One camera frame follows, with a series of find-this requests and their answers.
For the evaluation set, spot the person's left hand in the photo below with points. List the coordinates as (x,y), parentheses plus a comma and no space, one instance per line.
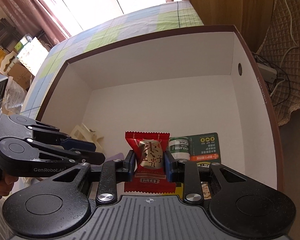
(6,184)

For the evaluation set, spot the clear plastic bag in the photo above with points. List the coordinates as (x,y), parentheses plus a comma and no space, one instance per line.
(14,96)

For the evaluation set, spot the white power adapter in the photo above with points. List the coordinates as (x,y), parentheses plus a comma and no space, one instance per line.
(269,74)

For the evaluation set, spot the brown cardboard storage box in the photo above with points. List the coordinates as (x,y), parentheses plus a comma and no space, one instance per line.
(185,81)

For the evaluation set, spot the black folding hand trolley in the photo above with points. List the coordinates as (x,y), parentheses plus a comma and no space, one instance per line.
(7,33)

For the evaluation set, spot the green Mentholatum blister card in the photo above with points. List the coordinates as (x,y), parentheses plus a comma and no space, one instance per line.
(193,155)

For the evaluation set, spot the purple cosmetic tube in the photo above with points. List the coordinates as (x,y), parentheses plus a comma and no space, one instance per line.
(117,157)

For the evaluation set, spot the brown cardboard carton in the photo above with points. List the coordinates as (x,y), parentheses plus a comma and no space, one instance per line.
(21,75)

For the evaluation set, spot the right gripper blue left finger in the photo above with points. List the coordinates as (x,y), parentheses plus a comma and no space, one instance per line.
(129,164)

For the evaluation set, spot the pink curtain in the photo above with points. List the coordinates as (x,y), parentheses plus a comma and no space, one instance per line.
(32,16)

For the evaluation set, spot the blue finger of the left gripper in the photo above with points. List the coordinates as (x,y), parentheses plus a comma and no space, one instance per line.
(92,157)
(71,143)

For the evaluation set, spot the cream plastic hair claw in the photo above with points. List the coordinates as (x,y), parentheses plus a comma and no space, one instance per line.
(81,132)

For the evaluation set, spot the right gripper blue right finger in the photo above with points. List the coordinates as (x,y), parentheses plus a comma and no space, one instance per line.
(170,167)

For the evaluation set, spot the checkered bed sheet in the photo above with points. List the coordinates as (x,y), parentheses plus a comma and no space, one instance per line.
(166,16)

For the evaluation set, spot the quilted beige chair cover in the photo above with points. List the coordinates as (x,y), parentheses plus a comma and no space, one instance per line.
(281,48)

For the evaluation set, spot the red snack packet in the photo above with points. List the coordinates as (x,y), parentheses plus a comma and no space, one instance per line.
(150,176)

